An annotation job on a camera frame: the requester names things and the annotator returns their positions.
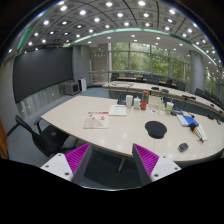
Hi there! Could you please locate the white standing appliance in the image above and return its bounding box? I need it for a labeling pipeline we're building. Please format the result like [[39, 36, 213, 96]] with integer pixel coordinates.
[[78, 78, 87, 92]]

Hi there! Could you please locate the large dark wall screen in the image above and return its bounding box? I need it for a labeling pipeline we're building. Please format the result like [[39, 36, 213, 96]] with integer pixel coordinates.
[[13, 48, 73, 102]]

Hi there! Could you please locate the roll of tape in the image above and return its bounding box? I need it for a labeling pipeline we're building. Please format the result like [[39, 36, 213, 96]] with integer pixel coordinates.
[[171, 108, 183, 116]]

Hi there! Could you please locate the red drink bottle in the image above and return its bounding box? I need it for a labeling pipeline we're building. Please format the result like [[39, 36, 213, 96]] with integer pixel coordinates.
[[141, 91, 149, 110]]

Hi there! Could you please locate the dark grey computer mouse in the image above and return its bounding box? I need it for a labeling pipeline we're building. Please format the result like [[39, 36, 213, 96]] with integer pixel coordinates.
[[178, 143, 189, 152]]

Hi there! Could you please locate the blue book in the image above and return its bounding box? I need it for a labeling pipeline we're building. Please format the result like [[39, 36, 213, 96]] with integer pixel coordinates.
[[177, 115, 198, 127]]

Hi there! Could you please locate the black office chair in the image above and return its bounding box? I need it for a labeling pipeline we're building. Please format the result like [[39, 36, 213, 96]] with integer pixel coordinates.
[[15, 115, 69, 157]]

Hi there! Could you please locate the white paper bag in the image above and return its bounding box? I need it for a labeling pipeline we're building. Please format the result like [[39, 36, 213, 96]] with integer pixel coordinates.
[[148, 96, 161, 108]]

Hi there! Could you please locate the green-topped drink cup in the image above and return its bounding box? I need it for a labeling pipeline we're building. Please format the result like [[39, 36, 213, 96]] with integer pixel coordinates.
[[166, 102, 174, 115]]

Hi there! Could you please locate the white paper cup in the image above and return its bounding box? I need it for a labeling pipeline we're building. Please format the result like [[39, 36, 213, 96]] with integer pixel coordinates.
[[126, 95, 133, 107]]

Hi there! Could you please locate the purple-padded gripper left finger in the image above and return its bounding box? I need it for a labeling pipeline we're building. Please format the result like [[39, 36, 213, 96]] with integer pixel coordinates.
[[42, 143, 92, 185]]

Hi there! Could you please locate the black round mouse pad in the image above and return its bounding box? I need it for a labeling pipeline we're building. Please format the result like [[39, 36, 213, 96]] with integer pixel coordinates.
[[145, 121, 167, 139]]

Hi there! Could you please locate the white paper booklet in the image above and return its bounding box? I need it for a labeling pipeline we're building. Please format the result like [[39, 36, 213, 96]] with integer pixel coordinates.
[[109, 105, 127, 116]]

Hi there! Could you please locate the red and white magazine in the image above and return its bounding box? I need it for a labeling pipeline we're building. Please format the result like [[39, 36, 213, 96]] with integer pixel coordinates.
[[83, 112, 109, 129]]

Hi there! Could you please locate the white plastic jar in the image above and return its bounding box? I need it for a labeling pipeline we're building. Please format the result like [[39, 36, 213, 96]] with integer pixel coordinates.
[[134, 97, 141, 109]]

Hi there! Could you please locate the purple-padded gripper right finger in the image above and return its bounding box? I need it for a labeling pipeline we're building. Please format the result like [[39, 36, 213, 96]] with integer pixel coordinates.
[[132, 144, 180, 185]]

